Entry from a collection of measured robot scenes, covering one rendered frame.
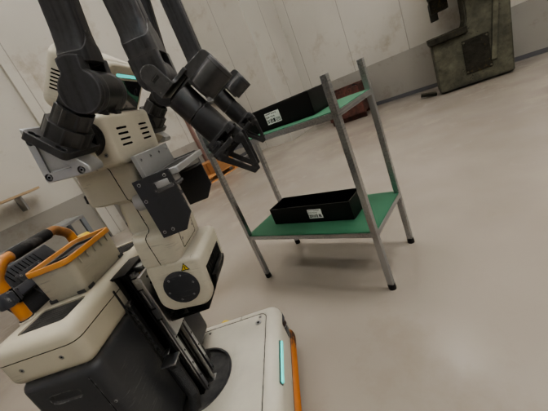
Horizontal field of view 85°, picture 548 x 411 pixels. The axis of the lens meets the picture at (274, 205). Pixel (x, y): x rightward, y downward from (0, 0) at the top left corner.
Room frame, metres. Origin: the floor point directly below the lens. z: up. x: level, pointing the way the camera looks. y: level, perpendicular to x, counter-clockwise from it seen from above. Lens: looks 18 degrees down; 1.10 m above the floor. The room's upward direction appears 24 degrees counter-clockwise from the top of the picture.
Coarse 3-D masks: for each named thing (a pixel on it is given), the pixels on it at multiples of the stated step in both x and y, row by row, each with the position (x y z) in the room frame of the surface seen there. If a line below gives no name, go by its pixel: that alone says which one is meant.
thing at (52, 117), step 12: (60, 108) 0.63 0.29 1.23; (48, 120) 0.63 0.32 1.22; (60, 120) 0.63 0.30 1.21; (72, 120) 0.63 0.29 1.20; (84, 120) 0.64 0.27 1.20; (24, 132) 0.61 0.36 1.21; (36, 132) 0.63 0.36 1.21; (48, 132) 0.63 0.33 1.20; (60, 132) 0.62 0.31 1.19; (72, 132) 0.63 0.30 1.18; (84, 132) 0.65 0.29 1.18; (36, 144) 0.61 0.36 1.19; (48, 144) 0.61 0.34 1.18; (60, 144) 0.62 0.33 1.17; (72, 144) 0.64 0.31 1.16; (84, 144) 0.65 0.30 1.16; (60, 156) 0.61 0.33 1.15; (72, 156) 0.62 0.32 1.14
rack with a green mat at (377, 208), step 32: (352, 96) 1.51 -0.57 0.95; (288, 128) 1.43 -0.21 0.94; (352, 160) 1.25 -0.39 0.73; (384, 192) 1.63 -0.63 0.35; (288, 224) 1.77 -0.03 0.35; (320, 224) 1.57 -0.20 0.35; (352, 224) 1.42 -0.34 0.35; (384, 224) 1.33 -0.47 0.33; (256, 256) 1.87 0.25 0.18; (384, 256) 1.25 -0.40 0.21
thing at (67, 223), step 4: (76, 216) 3.11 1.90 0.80; (80, 216) 3.03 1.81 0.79; (64, 220) 3.20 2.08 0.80; (68, 220) 3.03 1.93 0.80; (72, 220) 2.96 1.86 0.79; (76, 220) 2.99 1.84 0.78; (80, 220) 3.04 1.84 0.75; (84, 220) 3.04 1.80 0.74; (56, 224) 3.15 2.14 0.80; (60, 224) 2.98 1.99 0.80; (64, 224) 2.91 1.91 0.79; (68, 224) 2.93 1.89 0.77; (84, 224) 3.02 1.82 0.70; (88, 224) 3.04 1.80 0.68; (72, 228) 3.30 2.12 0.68; (88, 228) 3.03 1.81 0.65; (76, 232) 3.30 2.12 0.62; (24, 240) 3.00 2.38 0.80; (16, 244) 2.95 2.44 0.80; (4, 252) 2.72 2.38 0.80; (8, 264) 2.51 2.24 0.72
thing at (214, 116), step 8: (208, 104) 0.62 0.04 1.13; (200, 112) 0.60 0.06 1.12; (208, 112) 0.60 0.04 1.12; (216, 112) 0.61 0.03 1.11; (192, 120) 0.60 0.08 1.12; (200, 120) 0.60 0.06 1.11; (208, 120) 0.60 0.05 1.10; (216, 120) 0.60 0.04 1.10; (224, 120) 0.61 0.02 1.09; (200, 128) 0.60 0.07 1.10; (208, 128) 0.60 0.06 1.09; (216, 128) 0.60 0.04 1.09; (224, 128) 0.57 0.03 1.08; (232, 128) 0.60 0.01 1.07; (208, 136) 0.60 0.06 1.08; (216, 136) 0.57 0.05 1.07; (224, 136) 0.61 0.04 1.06; (216, 144) 0.57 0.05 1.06
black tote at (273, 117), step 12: (300, 96) 1.47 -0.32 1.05; (312, 96) 1.47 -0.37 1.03; (324, 96) 1.55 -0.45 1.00; (264, 108) 1.62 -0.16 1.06; (276, 108) 1.58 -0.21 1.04; (288, 108) 1.53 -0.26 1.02; (300, 108) 1.49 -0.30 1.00; (312, 108) 1.44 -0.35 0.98; (264, 120) 1.64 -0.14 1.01; (276, 120) 1.59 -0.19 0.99; (288, 120) 1.55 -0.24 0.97
